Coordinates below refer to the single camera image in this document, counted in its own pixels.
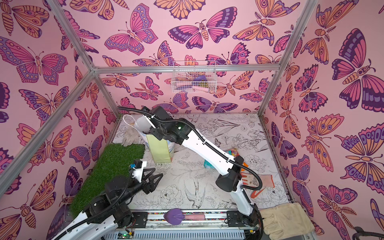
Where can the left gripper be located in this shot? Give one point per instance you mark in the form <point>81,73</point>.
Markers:
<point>148,186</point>

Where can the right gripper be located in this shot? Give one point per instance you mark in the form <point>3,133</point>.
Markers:
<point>154,128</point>

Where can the white paper bag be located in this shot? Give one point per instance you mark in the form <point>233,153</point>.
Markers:
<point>161,150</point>

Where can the small teal mint bag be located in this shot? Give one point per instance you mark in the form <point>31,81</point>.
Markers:
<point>208,165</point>

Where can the orange Fox's fruits bag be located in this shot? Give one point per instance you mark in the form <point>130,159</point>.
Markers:
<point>234,152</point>

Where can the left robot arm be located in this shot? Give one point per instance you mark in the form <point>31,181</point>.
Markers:
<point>110,210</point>

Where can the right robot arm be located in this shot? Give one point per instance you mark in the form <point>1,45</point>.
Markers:
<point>234,177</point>

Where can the green artificial grass mat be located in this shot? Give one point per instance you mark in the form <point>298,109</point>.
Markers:
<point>114,161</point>

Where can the grey work glove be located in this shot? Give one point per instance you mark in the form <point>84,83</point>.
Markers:
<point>131,137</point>

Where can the purple tool in basket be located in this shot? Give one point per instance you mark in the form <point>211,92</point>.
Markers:
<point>201,78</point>

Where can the red coated garden glove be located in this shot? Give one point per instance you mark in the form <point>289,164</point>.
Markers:
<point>250,180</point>

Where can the beige leather glove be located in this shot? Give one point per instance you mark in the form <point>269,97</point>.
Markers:
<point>286,221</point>

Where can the purple trowel pink handle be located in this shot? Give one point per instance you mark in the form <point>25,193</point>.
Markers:
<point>176,216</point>

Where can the white wire basket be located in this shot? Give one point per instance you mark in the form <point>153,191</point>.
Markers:
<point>194,77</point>

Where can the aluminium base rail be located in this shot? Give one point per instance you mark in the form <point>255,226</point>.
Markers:
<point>152,225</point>

